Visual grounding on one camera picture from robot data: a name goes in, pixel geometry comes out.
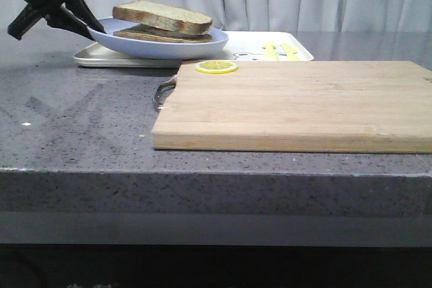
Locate light blue round plate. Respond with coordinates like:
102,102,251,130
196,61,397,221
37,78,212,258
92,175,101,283
87,18,229,60

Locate cream bear tray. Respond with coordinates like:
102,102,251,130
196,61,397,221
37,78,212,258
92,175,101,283
74,31,314,69

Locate bread slice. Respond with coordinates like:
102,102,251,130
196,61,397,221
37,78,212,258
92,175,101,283
113,24,213,43
112,0,213,35

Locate yellow plastic knife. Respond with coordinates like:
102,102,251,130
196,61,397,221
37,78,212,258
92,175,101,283
281,43,300,61

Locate yellow plastic fork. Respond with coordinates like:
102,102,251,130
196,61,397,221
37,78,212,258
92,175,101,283
262,40,279,61

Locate metal cutting board handle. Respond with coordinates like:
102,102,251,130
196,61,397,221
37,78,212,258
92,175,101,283
152,76,177,111

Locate wooden cutting board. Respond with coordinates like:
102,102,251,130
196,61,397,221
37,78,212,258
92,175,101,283
152,61,431,154

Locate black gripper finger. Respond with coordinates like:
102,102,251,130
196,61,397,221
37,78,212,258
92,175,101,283
65,0,105,33
45,6,95,40

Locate lemon slice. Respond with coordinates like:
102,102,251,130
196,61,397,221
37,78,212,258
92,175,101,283
194,60,238,74

